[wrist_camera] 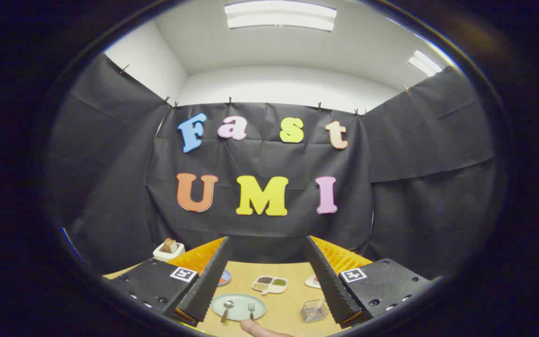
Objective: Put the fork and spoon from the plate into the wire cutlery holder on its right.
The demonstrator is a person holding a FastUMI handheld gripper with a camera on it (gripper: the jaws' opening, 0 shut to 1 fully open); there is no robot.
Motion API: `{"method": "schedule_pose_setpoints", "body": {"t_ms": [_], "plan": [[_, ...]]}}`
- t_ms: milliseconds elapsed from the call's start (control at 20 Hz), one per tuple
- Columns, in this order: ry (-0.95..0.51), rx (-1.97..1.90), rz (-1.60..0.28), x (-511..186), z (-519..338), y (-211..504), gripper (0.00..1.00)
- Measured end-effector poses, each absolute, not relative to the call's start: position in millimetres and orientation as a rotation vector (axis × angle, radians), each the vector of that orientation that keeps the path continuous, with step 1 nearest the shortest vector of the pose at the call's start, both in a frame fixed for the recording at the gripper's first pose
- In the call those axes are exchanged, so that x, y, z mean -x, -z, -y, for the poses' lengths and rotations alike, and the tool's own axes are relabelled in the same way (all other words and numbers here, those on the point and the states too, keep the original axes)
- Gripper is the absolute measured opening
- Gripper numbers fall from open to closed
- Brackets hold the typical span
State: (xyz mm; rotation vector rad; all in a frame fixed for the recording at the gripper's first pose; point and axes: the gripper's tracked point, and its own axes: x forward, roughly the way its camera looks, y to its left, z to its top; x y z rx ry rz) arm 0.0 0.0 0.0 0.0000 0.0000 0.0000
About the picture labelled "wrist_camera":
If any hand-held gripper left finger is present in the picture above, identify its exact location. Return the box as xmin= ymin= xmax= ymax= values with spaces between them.
xmin=106 ymin=236 xmax=233 ymax=327

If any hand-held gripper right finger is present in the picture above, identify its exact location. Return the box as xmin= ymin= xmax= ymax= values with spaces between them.
xmin=304 ymin=235 xmax=443 ymax=328

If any pale green round plate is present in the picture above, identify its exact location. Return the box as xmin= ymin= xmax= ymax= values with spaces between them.
xmin=210 ymin=293 xmax=267 ymax=322

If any white toaster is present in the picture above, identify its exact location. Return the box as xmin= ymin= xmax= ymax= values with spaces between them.
xmin=153 ymin=241 xmax=186 ymax=262

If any white divided bean dish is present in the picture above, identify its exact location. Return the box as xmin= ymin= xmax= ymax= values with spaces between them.
xmin=251 ymin=275 xmax=289 ymax=296

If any black backdrop cloth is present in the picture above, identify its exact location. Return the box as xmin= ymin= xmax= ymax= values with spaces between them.
xmin=47 ymin=54 xmax=497 ymax=281

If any small ceiling light panel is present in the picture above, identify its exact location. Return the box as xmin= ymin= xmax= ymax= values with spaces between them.
xmin=408 ymin=50 xmax=444 ymax=77

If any large ceiling light panel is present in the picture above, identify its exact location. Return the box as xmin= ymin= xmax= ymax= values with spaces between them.
xmin=224 ymin=1 xmax=337 ymax=32

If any metal wire basket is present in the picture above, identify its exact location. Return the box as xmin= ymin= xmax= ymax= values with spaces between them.
xmin=301 ymin=299 xmax=331 ymax=323

